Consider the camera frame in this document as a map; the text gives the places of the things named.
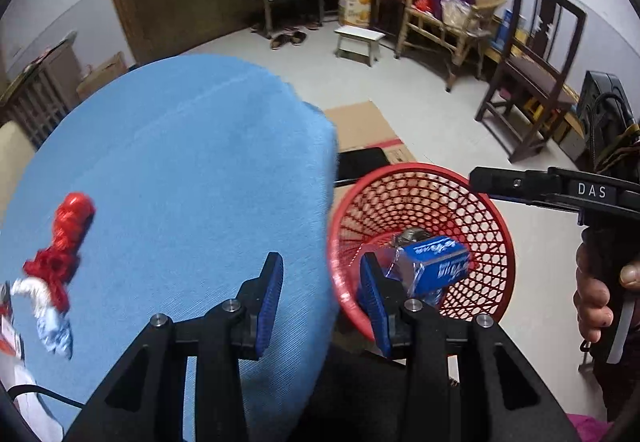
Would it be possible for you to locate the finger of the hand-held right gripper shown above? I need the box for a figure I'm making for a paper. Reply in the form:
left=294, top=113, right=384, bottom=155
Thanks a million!
left=469, top=166, right=571, bottom=213

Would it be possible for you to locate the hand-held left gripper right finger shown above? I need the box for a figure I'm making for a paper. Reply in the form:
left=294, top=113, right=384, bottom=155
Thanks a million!
left=356, top=252, right=583, bottom=442

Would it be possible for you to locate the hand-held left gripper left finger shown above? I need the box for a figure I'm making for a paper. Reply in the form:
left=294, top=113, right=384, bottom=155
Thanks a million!
left=62, top=252, right=286, bottom=442

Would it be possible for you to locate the clear plastic wrapper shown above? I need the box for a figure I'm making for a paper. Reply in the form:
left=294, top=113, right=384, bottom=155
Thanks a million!
left=377, top=247, right=446, bottom=308

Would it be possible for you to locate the red mesh basket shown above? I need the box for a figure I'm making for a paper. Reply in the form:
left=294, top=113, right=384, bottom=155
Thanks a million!
left=325, top=163, right=516, bottom=355

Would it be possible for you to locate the blue carton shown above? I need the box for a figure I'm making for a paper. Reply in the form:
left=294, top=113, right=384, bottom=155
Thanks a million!
left=395, top=234, right=471, bottom=295

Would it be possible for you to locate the blue plastic bag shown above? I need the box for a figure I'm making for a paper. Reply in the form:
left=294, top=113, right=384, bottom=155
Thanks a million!
left=37, top=312, right=73, bottom=360

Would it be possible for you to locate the red shiny candy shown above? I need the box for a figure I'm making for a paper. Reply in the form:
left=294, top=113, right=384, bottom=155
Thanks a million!
left=52, top=192, right=96, bottom=253

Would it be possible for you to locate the red plastic bag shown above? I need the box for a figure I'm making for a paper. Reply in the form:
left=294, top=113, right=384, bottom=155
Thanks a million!
left=22, top=244, right=76, bottom=313

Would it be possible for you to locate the person's right hand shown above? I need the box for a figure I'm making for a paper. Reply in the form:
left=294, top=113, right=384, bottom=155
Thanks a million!
left=573, top=242, right=640, bottom=348

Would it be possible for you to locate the dark wooden chair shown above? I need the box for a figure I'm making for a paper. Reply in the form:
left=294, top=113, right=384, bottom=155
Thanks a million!
left=475, top=0, right=587, bottom=163

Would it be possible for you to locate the black smartphone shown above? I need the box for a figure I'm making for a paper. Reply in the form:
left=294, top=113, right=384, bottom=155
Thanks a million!
left=334, top=147, right=391, bottom=188

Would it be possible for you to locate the flat cardboard box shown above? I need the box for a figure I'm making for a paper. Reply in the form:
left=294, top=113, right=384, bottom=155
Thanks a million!
left=322, top=100, right=418, bottom=168

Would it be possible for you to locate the wicker chair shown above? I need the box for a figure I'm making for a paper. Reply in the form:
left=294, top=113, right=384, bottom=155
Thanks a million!
left=395, top=0, right=507, bottom=93

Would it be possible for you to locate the white stool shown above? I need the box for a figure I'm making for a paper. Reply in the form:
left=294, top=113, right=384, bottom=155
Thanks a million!
left=334, top=24, right=387, bottom=68

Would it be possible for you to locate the magenta garment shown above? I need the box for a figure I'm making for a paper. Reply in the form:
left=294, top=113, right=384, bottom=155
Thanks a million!
left=565, top=412, right=631, bottom=442

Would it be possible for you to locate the orange print box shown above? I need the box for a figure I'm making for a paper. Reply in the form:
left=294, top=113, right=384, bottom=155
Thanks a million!
left=338, top=0, right=373, bottom=28

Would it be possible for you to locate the white paper napkin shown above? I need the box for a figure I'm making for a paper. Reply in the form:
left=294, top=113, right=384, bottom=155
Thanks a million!
left=0, top=357, right=63, bottom=442

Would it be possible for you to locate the brown cardboard box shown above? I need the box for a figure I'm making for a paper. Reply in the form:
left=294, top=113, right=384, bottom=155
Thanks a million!
left=76, top=51, right=128, bottom=100

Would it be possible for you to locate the wooden radiator cover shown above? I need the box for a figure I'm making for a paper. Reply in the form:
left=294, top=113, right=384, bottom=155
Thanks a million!
left=0, top=34, right=83, bottom=148

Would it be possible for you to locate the black cable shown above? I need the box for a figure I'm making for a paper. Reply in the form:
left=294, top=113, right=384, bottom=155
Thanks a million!
left=7, top=384, right=86, bottom=410

